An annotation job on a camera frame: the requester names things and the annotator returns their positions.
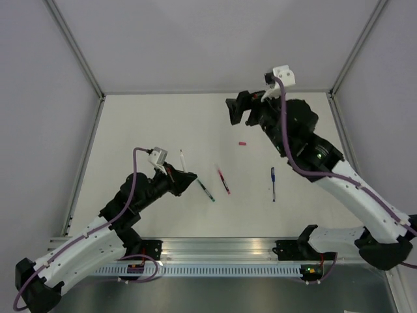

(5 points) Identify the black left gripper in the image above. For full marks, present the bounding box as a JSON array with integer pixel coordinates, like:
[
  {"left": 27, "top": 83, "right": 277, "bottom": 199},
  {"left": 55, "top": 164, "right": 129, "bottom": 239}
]
[{"left": 136, "top": 162, "right": 197, "bottom": 211}]

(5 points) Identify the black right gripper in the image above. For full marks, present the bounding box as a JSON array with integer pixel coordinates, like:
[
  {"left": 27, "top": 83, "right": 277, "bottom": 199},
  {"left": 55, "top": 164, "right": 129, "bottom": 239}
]
[{"left": 224, "top": 87, "right": 288, "bottom": 155}]

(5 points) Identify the white marker pen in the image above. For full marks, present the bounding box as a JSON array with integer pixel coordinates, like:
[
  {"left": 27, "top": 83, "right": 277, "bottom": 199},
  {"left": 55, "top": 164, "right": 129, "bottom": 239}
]
[{"left": 180, "top": 149, "right": 188, "bottom": 173}]

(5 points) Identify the green gel pen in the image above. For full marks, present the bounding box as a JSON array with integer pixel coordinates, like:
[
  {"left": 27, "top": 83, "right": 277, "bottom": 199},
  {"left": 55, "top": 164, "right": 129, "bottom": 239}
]
[{"left": 197, "top": 178, "right": 215, "bottom": 202}]

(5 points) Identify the red gel pen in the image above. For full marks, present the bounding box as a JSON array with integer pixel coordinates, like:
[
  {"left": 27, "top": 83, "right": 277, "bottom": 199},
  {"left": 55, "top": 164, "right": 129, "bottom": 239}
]
[{"left": 216, "top": 167, "right": 231, "bottom": 195}]

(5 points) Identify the blue ballpoint pen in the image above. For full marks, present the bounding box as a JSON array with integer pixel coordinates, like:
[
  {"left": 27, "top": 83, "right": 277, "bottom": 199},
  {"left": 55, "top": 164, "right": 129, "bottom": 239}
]
[{"left": 270, "top": 167, "right": 276, "bottom": 202}]

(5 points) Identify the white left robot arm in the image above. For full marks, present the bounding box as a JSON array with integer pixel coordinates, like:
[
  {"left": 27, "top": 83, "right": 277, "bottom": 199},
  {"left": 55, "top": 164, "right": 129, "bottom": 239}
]
[{"left": 15, "top": 163, "right": 197, "bottom": 312}]

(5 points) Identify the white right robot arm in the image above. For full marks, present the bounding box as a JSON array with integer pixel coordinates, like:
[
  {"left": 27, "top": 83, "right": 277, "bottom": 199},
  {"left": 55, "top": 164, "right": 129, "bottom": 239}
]
[{"left": 225, "top": 91, "right": 416, "bottom": 271}]

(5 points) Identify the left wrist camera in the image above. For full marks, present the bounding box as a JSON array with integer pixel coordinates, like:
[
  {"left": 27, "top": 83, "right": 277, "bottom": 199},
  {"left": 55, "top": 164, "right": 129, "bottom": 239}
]
[{"left": 147, "top": 147, "right": 167, "bottom": 174}]

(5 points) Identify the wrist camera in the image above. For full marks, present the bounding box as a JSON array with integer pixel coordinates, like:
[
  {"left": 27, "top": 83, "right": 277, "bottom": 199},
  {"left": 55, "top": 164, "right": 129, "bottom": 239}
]
[
  {"left": 147, "top": 147, "right": 167, "bottom": 174},
  {"left": 261, "top": 65, "right": 296, "bottom": 102}
]

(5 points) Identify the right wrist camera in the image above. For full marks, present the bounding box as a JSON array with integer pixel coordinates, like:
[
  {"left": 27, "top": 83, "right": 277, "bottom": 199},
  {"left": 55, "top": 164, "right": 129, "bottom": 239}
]
[{"left": 261, "top": 65, "right": 296, "bottom": 102}]

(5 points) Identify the aluminium mounting rail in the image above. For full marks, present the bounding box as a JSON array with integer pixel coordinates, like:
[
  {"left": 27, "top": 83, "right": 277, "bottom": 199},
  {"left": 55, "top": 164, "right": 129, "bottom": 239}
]
[{"left": 48, "top": 237, "right": 369, "bottom": 261}]

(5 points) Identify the aluminium frame right post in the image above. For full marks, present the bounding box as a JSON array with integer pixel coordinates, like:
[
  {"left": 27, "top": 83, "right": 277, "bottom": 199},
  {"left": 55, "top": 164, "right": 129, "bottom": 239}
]
[{"left": 328, "top": 0, "right": 390, "bottom": 98}]

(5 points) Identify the aluminium frame post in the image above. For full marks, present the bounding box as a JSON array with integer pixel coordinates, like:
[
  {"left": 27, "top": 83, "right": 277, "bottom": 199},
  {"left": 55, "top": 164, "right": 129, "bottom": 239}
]
[
  {"left": 43, "top": 0, "right": 105, "bottom": 100},
  {"left": 328, "top": 0, "right": 390, "bottom": 98}
]

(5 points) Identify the perforated cable duct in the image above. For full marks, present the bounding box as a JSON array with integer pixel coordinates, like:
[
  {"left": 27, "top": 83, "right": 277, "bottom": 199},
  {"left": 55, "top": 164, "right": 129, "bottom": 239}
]
[{"left": 93, "top": 263, "right": 302, "bottom": 278}]

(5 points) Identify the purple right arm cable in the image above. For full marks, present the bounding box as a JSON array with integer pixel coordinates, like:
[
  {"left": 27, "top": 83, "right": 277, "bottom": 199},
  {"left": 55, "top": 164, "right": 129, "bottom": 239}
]
[{"left": 275, "top": 75, "right": 417, "bottom": 270}]

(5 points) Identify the aluminium frame left post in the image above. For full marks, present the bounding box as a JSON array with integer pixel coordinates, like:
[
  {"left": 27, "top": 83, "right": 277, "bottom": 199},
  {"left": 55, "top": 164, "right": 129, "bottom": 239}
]
[{"left": 43, "top": 0, "right": 105, "bottom": 100}]

